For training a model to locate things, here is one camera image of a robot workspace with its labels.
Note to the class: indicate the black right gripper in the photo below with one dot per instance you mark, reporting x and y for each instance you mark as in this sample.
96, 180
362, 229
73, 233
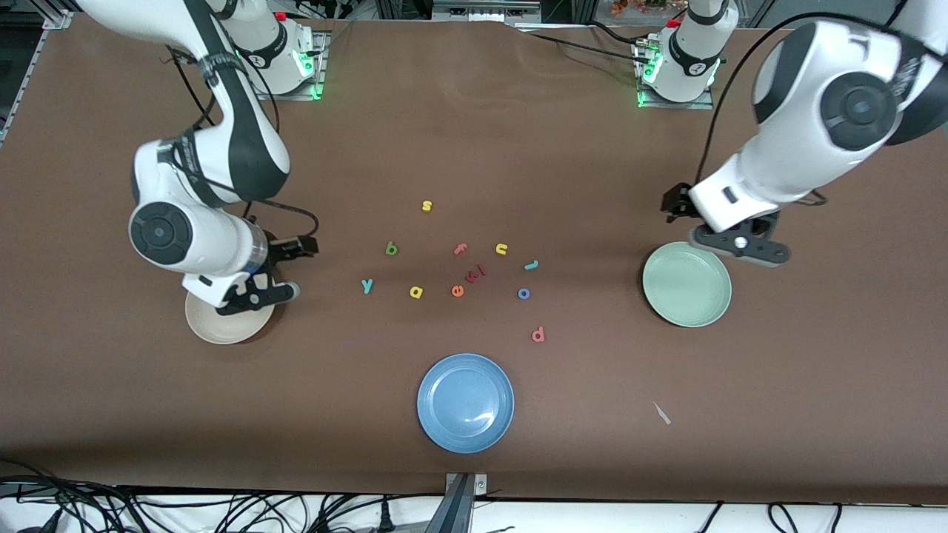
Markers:
282, 250

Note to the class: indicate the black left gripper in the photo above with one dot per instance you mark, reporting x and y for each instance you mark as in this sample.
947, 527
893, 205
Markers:
675, 201

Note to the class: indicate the pink foam letter d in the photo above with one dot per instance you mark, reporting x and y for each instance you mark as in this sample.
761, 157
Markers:
543, 333

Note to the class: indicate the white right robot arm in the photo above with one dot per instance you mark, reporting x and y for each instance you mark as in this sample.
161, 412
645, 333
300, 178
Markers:
215, 244

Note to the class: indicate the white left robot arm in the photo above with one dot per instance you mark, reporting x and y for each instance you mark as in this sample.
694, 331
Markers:
778, 174

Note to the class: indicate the beige round plate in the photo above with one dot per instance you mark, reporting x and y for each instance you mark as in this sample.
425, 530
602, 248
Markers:
222, 329

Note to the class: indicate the pale green round plate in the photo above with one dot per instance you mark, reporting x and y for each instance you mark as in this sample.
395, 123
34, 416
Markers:
685, 292

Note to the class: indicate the brown table cover sheet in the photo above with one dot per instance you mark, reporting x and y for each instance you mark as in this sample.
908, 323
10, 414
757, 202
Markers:
148, 407

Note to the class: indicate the white paper scrap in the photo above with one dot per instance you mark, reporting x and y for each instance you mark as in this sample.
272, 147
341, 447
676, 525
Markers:
661, 413

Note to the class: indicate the blue round plate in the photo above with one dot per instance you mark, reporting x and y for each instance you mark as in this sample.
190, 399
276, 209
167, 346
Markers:
465, 403

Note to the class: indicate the black power plug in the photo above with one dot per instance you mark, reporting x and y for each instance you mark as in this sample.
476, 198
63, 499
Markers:
384, 518

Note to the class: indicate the orange dried plant clutter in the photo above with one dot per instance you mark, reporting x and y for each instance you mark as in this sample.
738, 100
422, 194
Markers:
637, 6

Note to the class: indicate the grey metal box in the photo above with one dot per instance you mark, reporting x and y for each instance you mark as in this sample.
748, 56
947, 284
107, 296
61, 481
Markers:
481, 9

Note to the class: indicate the metal table edge bracket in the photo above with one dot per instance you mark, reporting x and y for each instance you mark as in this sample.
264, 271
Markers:
463, 483

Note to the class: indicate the aluminium frame rail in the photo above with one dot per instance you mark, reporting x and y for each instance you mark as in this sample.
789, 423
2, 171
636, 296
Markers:
22, 85

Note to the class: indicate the aluminium corner bracket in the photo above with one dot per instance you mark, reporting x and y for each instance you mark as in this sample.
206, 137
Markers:
59, 21

